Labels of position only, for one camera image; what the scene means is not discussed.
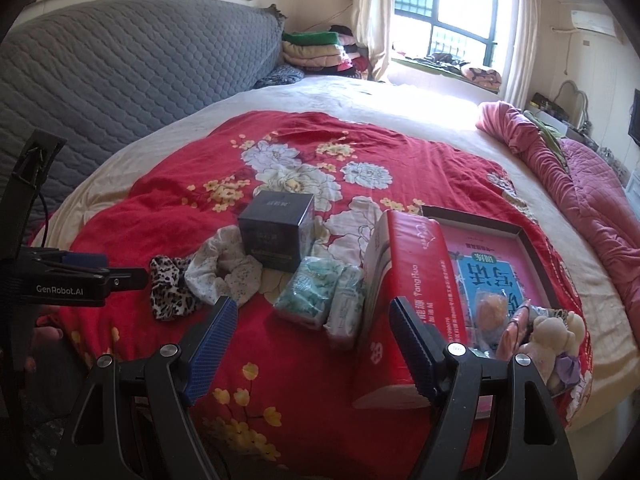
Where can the red floral blanket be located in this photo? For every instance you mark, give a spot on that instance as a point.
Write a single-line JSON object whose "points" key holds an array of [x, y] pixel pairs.
{"points": [[150, 220]]}

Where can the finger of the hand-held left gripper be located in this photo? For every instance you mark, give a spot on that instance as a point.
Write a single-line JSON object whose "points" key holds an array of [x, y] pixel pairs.
{"points": [[127, 279], [85, 261]]}

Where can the cream plush bear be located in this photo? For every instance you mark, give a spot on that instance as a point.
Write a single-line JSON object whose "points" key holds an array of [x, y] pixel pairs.
{"points": [[550, 340]]}

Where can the window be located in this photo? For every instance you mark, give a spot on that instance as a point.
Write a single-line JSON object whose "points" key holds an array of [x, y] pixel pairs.
{"points": [[450, 5]]}

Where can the person's left hand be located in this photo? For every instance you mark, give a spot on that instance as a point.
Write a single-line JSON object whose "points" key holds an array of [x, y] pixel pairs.
{"points": [[47, 332]]}

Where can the dark patterned pillow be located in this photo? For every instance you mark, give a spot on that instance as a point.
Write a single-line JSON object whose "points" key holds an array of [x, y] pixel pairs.
{"points": [[280, 77]]}

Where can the white cabinet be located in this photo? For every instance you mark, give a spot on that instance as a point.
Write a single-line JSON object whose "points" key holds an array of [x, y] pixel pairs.
{"points": [[634, 182]]}

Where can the green cloth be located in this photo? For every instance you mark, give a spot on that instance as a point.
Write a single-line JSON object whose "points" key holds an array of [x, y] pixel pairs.
{"points": [[547, 135]]}

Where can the dark-edged box tray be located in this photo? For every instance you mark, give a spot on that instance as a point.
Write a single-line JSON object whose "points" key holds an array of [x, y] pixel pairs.
{"points": [[500, 260]]}

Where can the stack of folded blankets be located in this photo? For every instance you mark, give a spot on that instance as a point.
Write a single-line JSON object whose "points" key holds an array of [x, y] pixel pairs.
{"points": [[310, 47]]}

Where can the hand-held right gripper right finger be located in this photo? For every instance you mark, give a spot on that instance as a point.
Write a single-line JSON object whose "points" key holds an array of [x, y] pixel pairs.
{"points": [[415, 350]]}

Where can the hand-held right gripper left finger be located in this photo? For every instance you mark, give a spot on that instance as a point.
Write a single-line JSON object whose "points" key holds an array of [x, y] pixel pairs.
{"points": [[212, 355]]}

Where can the grey quilted headboard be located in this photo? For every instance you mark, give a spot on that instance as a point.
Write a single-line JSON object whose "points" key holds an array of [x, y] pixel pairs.
{"points": [[125, 70]]}

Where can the pink quilt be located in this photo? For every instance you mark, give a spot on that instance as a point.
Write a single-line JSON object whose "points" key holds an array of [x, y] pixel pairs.
{"points": [[600, 200]]}

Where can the white air conditioner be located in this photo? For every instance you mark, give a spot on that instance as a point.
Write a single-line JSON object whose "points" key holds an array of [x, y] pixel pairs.
{"points": [[592, 22]]}

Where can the cream curtain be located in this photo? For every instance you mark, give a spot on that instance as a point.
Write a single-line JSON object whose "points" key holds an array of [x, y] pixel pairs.
{"points": [[372, 15], [525, 35]]}

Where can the black television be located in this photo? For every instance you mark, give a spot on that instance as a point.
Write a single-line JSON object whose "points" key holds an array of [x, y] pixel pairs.
{"points": [[635, 120]]}

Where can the dark blue box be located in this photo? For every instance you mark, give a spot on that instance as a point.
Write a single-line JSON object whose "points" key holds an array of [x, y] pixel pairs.
{"points": [[275, 230]]}

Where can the white green tissue packet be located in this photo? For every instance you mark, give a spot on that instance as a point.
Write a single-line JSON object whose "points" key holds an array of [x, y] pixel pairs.
{"points": [[345, 310]]}

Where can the patterned folded blanket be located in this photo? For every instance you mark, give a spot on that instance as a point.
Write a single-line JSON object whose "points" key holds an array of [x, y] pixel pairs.
{"points": [[475, 75]]}

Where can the white floral scrunchie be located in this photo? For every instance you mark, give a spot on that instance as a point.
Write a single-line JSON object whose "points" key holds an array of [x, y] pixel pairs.
{"points": [[225, 265]]}

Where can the leopard print scrunchie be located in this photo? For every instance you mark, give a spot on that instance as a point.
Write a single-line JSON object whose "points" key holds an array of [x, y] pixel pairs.
{"points": [[170, 290]]}

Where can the purple cloth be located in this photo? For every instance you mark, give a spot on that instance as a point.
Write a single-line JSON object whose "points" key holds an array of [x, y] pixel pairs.
{"points": [[567, 367]]}

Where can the vanity mirror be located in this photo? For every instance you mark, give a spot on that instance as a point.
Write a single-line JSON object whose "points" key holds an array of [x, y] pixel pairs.
{"points": [[572, 102]]}

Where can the cream bed sheet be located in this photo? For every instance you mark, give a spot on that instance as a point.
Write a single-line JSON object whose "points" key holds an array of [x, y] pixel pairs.
{"points": [[375, 100]]}

